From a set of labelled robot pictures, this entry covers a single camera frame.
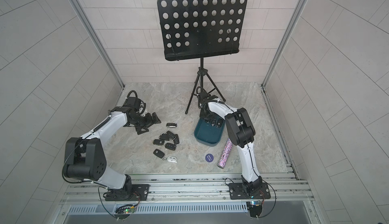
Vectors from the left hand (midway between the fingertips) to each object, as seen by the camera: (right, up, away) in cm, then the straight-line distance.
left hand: (158, 122), depth 87 cm
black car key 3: (+37, -1, +6) cm, 37 cm away
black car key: (0, -11, -1) cm, 11 cm away
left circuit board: (-9, -36, -22) cm, 43 cm away
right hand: (+28, +1, +13) cm, 31 cm away
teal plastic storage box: (+28, -8, +4) cm, 30 cm away
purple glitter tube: (+38, -16, -7) cm, 42 cm away
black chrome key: (+6, -3, +6) cm, 9 cm away
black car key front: (+2, -16, -5) cm, 17 cm away
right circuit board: (+50, -36, -20) cm, 64 cm away
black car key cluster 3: (+11, -10, -1) cm, 15 cm away
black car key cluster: (+2, -9, +1) cm, 9 cm away
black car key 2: (+8, -13, -3) cm, 15 cm away
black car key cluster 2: (+7, -8, +1) cm, 10 cm away
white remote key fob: (+8, -19, -7) cm, 22 cm away
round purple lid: (+30, -19, -5) cm, 35 cm away
